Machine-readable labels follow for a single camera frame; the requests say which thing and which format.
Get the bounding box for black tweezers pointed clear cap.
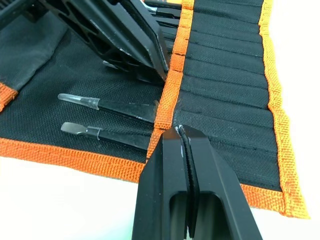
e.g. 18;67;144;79
57;93;158;124

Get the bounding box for black tweezers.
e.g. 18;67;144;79
146;5;183;19

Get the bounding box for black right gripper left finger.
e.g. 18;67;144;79
131;127;188;240

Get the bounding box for black tool roll orange trim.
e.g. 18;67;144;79
0;0;311;220

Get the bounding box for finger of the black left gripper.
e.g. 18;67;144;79
0;0;51;29
41;0;170;81

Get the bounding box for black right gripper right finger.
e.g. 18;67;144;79
179;125;264;240

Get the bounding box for black tweezers flat tip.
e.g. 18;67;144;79
60;121;152;151

